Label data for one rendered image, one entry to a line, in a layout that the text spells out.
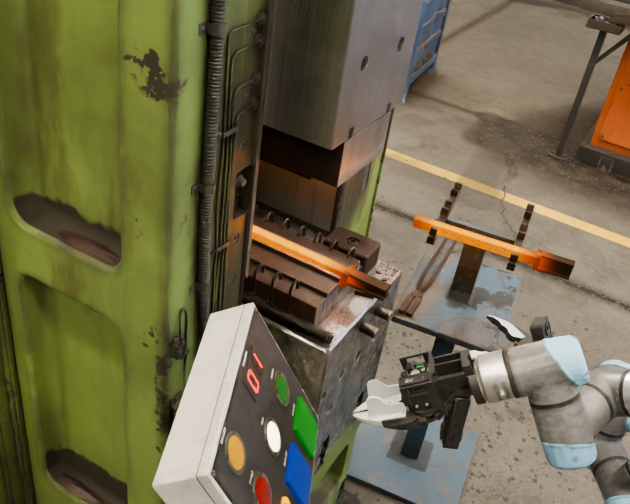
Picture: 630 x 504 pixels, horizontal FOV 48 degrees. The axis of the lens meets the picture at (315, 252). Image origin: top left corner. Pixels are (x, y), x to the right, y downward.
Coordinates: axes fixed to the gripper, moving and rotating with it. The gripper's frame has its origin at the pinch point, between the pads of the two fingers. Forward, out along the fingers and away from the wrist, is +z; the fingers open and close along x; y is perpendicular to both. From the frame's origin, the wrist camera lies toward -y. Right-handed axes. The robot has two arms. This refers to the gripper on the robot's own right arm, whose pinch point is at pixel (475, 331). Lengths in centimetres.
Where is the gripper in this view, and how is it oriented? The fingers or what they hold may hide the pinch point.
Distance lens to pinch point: 151.2
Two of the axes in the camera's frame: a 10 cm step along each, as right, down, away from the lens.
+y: -1.3, 8.1, 5.7
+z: -8.6, -3.8, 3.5
